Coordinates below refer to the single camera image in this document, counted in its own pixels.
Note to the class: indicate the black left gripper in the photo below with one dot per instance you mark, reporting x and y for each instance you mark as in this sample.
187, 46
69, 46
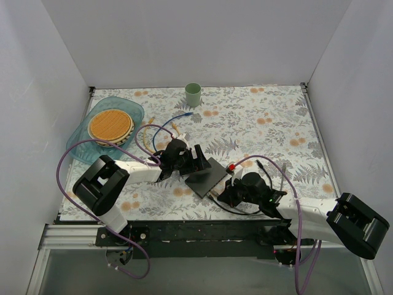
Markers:
193, 161

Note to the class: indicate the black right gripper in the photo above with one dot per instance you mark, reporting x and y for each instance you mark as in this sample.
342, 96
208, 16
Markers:
233, 192

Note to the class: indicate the black network switch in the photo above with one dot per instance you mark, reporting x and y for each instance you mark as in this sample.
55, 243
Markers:
202, 182

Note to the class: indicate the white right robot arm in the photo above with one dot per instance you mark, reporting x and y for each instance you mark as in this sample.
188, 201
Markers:
347, 220

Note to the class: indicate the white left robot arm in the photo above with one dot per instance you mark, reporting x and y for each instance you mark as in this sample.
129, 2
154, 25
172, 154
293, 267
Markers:
100, 186

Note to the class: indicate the green plastic cup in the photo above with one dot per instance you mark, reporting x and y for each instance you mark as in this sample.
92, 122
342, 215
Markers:
193, 94

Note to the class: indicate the floral table mat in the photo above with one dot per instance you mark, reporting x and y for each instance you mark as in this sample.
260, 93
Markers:
231, 123

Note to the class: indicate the orange woven plate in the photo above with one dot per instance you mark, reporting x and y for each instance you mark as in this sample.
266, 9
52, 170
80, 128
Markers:
112, 125

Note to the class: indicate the teal plastic tray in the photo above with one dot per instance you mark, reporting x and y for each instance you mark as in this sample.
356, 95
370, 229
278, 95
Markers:
91, 148

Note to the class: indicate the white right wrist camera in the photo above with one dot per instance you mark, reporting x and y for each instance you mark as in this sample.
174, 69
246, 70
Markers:
235, 171

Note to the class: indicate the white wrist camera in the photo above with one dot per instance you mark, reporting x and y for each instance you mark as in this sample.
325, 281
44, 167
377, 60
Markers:
235, 171
183, 137

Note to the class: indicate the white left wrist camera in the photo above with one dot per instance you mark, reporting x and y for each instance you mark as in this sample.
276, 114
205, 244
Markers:
183, 137

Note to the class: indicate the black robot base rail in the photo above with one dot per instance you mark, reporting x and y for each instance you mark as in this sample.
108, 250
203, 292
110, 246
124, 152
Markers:
207, 238

